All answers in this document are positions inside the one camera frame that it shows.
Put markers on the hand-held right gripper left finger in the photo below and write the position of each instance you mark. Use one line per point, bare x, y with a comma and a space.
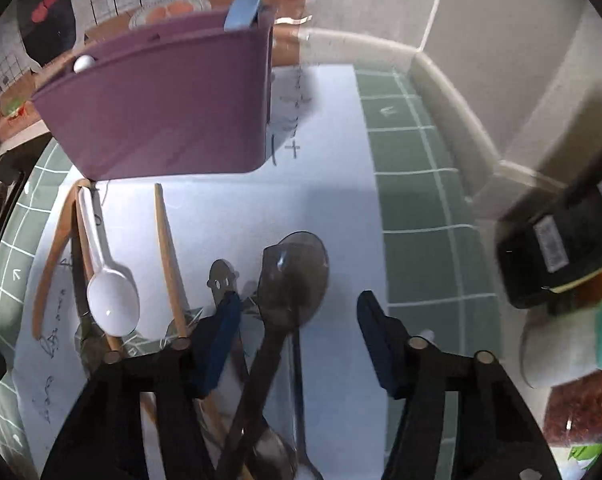
216, 350

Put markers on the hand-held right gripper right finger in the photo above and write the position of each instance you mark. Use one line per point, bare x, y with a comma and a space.
381, 350

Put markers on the thin metal spoon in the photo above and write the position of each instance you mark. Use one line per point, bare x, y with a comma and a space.
301, 410

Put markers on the large grey plastic spoon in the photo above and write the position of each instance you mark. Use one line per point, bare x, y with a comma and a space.
293, 280

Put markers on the white plastic spoon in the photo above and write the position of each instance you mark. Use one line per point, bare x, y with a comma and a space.
112, 300

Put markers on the purple plastic utensil container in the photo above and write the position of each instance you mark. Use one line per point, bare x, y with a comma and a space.
166, 105

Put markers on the green white printed placemat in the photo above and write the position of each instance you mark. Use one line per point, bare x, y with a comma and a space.
421, 185

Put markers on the white jar with teal lid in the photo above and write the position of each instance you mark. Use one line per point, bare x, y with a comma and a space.
561, 350

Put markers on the dark sauce bottle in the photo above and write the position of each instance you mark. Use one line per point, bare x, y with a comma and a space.
556, 240

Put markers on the clear jar of red chili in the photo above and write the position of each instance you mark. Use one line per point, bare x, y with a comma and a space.
586, 410

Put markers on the green leafy packet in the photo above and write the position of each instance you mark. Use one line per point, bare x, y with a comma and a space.
588, 452

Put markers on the white round-ended utensil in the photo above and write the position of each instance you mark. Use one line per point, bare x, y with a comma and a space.
84, 63

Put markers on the light blue plastic spoon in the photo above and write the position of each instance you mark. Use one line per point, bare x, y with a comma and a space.
242, 7

